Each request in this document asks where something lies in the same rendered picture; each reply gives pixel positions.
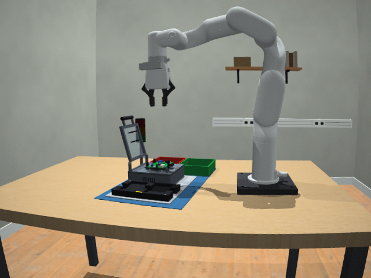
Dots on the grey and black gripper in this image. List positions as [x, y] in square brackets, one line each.
[158, 79]

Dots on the green circuit board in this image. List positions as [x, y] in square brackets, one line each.
[160, 163]

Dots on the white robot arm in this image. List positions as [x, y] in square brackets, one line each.
[271, 87]

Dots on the red bin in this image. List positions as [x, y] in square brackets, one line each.
[171, 159]

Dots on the green bin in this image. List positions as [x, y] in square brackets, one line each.
[199, 167]

